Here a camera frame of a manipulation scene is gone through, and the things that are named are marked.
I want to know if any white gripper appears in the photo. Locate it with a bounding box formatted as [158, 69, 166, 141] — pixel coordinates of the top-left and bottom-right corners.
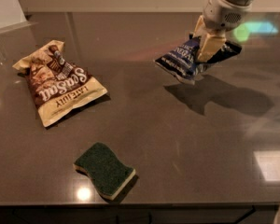
[193, 0, 251, 63]

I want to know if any brown sea salt chip bag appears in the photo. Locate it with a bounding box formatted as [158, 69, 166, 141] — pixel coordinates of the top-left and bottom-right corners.
[13, 40, 107, 127]

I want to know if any blue chip bag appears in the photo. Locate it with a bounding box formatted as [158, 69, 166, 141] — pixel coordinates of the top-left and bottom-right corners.
[155, 35, 242, 85]

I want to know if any green yellow sponge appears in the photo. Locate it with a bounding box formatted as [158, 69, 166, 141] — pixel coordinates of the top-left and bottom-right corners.
[74, 143, 135, 201]

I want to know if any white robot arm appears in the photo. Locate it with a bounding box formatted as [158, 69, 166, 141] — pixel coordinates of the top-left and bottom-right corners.
[193, 0, 254, 63]

